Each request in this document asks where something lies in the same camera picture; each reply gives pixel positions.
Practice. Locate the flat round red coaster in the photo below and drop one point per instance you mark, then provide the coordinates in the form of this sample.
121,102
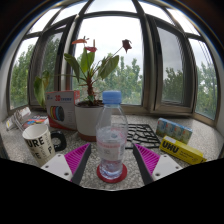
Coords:
103,178

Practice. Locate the potted anthurium in white pot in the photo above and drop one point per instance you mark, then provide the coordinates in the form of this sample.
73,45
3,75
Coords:
86,121

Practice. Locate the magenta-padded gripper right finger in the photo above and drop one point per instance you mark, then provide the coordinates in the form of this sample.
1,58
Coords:
166,166

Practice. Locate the blue-green carton pack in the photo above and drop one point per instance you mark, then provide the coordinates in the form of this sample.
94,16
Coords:
173,130

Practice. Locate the clear blue-capped water bottle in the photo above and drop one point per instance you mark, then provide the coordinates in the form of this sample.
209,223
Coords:
111,136

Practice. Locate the red and white filament box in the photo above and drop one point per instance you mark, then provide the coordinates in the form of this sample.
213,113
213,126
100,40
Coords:
61,111

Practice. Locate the white printed paper cup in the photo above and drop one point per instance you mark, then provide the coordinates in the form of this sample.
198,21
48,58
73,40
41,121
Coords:
38,143

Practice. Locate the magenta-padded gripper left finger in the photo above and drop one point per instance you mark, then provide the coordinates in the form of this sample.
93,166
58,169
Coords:
57,166

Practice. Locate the black tape roll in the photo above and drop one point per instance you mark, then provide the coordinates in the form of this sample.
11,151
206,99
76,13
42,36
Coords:
62,141

